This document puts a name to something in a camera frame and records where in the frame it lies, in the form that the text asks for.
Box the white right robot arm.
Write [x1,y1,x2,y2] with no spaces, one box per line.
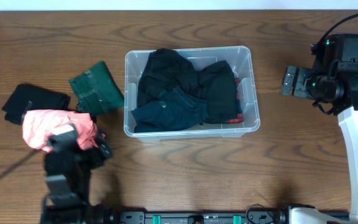
[280,34,358,223]

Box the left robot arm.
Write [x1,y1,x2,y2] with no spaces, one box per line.
[40,131,119,224]

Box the salmon pink cloth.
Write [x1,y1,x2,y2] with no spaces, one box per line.
[22,110,106,152]

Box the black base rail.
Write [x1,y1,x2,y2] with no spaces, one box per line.
[118,208,292,224]

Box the red black plaid cloth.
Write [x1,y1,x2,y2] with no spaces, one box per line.
[226,91,244,124]

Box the black garment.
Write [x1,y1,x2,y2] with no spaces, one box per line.
[137,49,239,123]

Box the dark navy cloth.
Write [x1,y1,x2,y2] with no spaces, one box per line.
[132,87,208,133]

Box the dark green cloth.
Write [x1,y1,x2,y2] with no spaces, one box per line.
[69,61,124,116]

